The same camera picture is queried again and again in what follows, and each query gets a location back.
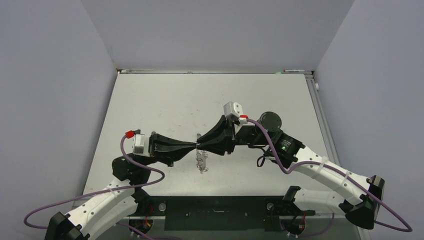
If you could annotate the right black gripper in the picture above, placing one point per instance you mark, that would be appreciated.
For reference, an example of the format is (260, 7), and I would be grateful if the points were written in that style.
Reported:
(225, 127)

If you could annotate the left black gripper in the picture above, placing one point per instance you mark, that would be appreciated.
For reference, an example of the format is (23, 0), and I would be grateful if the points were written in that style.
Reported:
(166, 150)

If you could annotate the large silver keyring with keys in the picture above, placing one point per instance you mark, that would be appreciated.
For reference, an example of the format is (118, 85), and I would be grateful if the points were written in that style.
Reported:
(201, 159)

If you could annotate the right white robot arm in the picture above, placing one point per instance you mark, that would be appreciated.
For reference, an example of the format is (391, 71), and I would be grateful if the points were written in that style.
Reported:
(355, 196)

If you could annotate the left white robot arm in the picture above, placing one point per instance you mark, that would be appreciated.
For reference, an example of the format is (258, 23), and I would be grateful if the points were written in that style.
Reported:
(131, 173)

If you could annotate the red white marker pen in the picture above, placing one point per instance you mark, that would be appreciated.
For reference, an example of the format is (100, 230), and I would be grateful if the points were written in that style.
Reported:
(294, 71)

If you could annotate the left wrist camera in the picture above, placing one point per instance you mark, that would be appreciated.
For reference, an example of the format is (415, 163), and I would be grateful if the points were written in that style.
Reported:
(139, 145)

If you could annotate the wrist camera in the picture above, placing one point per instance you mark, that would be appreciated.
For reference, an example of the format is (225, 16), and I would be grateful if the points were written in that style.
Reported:
(233, 111)
(139, 145)

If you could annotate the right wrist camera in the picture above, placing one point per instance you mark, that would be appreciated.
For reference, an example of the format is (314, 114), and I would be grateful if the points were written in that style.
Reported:
(233, 111)

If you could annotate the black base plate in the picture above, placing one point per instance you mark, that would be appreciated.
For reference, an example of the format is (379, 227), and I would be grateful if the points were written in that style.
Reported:
(217, 213)

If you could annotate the aluminium frame rail back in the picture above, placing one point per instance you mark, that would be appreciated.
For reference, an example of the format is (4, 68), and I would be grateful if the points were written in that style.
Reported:
(234, 71)

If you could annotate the aluminium frame rail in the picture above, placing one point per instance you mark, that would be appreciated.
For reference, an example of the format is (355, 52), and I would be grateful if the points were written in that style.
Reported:
(319, 201)
(322, 121)
(234, 71)

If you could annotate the aluminium frame rail front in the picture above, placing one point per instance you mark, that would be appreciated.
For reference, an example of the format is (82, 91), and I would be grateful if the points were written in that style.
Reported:
(319, 201)

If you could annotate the aluminium frame rail right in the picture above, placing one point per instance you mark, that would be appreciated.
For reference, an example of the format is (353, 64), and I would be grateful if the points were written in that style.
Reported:
(322, 121)

